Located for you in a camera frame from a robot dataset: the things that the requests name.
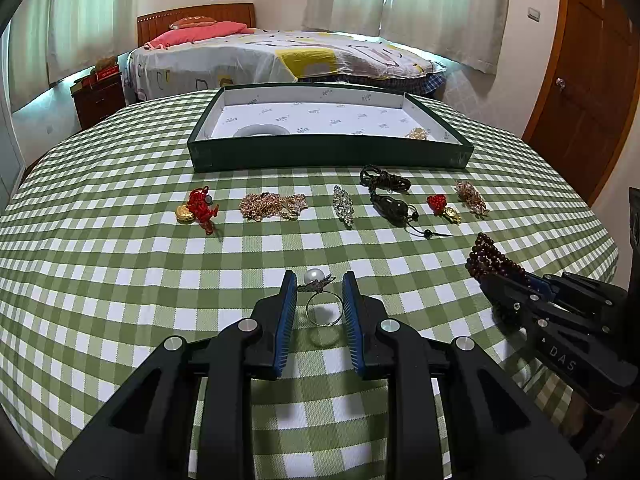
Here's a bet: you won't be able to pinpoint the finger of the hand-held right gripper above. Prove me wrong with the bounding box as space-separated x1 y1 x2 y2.
520 271 630 322
487 274 557 333

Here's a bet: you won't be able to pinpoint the dark red bead bracelet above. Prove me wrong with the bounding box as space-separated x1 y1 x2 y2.
465 232 533 323

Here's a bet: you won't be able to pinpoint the pearl butterfly ring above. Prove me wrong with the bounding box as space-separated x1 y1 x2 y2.
296 268 347 327

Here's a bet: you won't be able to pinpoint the wide white window curtain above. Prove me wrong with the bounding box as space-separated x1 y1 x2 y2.
47 0 136 83
380 0 511 76

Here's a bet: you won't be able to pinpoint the pink pillow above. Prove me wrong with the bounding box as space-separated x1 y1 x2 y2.
145 21 253 51

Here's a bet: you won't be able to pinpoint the red gift boxes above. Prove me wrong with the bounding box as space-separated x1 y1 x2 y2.
80 65 122 91

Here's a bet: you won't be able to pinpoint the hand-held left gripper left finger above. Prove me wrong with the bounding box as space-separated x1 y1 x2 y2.
54 270 299 480

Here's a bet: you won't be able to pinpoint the black cord pendant necklace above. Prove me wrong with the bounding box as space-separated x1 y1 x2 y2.
360 164 453 239

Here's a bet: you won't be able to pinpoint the bed with patterned cover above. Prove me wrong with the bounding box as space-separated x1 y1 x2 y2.
126 29 446 103

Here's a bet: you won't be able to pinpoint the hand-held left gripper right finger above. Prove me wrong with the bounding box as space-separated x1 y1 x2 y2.
341 270 587 480

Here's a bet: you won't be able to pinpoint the crystal brooch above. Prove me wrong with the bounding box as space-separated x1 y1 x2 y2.
332 185 356 229

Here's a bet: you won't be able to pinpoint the brown wooden door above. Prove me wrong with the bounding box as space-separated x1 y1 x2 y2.
522 0 640 206

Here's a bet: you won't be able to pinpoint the green cardboard tray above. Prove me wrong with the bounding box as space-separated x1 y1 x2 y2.
186 83 475 173

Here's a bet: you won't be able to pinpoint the dark wooden nightstand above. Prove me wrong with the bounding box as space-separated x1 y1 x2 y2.
70 72 126 131

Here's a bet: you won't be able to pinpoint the orange embroidered pillow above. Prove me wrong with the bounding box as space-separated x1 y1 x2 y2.
169 16 217 30

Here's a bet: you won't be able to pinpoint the white bangle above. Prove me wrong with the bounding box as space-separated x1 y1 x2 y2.
232 123 292 138

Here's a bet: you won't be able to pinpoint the green checkered tablecloth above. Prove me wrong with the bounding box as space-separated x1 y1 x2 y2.
0 87 618 480

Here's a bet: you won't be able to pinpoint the wooden bed headboard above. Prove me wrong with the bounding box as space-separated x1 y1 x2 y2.
136 2 257 48

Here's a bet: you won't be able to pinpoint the large red knot gold charm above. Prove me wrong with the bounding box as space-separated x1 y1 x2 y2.
175 186 221 236

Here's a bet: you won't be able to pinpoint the gold chain necklace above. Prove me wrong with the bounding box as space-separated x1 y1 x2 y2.
239 191 307 222

